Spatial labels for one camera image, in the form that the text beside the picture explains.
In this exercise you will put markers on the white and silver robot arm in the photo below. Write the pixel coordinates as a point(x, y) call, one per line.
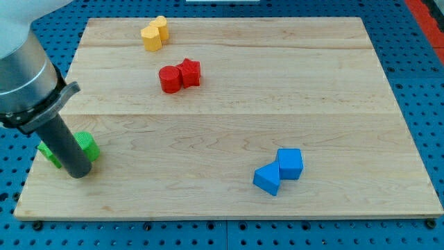
point(32, 88)

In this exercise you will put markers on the wooden board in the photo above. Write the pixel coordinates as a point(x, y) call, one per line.
point(308, 83)

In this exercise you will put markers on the red star block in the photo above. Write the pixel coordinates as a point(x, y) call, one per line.
point(190, 72)

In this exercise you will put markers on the blue triangular prism block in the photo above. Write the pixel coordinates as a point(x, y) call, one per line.
point(267, 178)

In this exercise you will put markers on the red cylinder block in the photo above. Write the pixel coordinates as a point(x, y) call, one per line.
point(170, 79)

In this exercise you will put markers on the blue cube block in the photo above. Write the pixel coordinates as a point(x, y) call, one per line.
point(290, 163)

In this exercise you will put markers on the yellow hexagon block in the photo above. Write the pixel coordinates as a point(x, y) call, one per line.
point(151, 38)

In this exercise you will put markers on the yellow heart block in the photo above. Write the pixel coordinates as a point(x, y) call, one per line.
point(161, 23)

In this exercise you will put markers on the green cylinder block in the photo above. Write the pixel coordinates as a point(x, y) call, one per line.
point(88, 145)

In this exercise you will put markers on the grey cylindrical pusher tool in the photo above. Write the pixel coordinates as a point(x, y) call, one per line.
point(59, 139)

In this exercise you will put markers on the green block behind tool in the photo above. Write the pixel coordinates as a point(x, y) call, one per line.
point(48, 154)

